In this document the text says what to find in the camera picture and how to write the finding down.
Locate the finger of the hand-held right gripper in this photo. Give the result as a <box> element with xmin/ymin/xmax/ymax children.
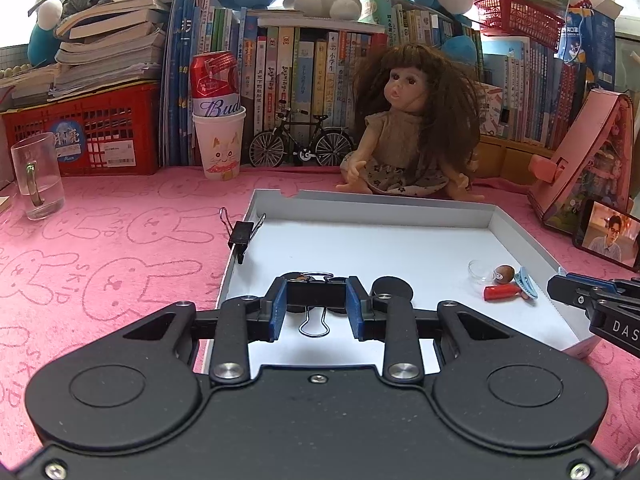
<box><xmin>546</xmin><ymin>277</ymin><xmax>610</xmax><ymax>314</ymax></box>
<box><xmin>557</xmin><ymin>271</ymin><xmax>640</xmax><ymax>292</ymax></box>

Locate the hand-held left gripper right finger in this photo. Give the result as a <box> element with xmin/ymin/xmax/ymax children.
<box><xmin>345</xmin><ymin>275</ymin><xmax>507</xmax><ymax>386</ymax></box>

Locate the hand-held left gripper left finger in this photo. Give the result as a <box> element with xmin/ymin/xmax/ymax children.
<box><xmin>121</xmin><ymin>276</ymin><xmax>291</xmax><ymax>386</ymax></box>

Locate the large black binder clip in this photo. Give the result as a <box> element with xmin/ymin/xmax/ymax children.
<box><xmin>284</xmin><ymin>272</ymin><xmax>352</xmax><ymax>337</ymax></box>

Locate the blue hair clip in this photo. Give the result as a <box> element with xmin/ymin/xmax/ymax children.
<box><xmin>512</xmin><ymin>267</ymin><xmax>540</xmax><ymax>302</ymax></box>

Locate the white cardboard box tray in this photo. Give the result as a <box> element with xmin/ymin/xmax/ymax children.
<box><xmin>201</xmin><ymin>188</ymin><xmax>599</xmax><ymax>378</ymax></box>

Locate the black smartphone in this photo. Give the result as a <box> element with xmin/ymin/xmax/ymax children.
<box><xmin>573</xmin><ymin>198</ymin><xmax>640</xmax><ymax>269</ymax></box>

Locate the small black binder clip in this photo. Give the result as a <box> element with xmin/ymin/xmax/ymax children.
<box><xmin>218</xmin><ymin>207</ymin><xmax>267</xmax><ymax>265</ymax></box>

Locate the pink toy house box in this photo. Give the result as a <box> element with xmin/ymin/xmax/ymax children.
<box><xmin>527</xmin><ymin>88</ymin><xmax>637</xmax><ymax>235</ymax></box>

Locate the black miniature bicycle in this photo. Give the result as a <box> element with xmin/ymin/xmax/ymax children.
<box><xmin>248</xmin><ymin>108</ymin><xmax>356</xmax><ymax>169</ymax></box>

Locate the white cat paper cup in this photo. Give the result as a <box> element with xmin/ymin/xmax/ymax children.
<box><xmin>192</xmin><ymin>106</ymin><xmax>247</xmax><ymax>182</ymax></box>

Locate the pink rabbit print cloth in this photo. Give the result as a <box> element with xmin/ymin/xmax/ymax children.
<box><xmin>0</xmin><ymin>162</ymin><xmax>640</xmax><ymax>466</ymax></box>

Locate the colourful printed box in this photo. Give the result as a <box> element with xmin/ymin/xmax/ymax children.
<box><xmin>474</xmin><ymin>82</ymin><xmax>504</xmax><ymax>136</ymax></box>

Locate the brown-haired doll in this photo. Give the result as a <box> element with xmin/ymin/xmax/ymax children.
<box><xmin>335</xmin><ymin>43</ymin><xmax>482</xmax><ymax>204</ymax></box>

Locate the red beer can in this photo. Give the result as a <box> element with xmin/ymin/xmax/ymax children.
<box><xmin>188</xmin><ymin>51</ymin><xmax>241</xmax><ymax>119</ymax></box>

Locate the blue carton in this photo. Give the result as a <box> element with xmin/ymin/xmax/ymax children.
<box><xmin>556</xmin><ymin>0</ymin><xmax>624</xmax><ymax>92</ymax></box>

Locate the row of upright books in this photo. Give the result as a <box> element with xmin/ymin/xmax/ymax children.
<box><xmin>159</xmin><ymin>0</ymin><xmax>587</xmax><ymax>167</ymax></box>

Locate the red plastic basket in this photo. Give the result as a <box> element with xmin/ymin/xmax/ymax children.
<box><xmin>473</xmin><ymin>0</ymin><xmax>567</xmax><ymax>52</ymax></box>

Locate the red plastic crate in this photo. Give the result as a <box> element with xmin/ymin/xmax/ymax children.
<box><xmin>1</xmin><ymin>82</ymin><xmax>162</xmax><ymax>177</ymax></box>

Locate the clear glass mug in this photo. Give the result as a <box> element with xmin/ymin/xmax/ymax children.
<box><xmin>10</xmin><ymin>132</ymin><xmax>66</xmax><ymax>221</ymax></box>

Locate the stack of lying books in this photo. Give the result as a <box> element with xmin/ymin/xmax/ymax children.
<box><xmin>49</xmin><ymin>0</ymin><xmax>174</xmax><ymax>99</ymax></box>

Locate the small blue white plush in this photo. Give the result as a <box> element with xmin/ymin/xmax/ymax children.
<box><xmin>27</xmin><ymin>0</ymin><xmax>67</xmax><ymax>69</ymax></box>

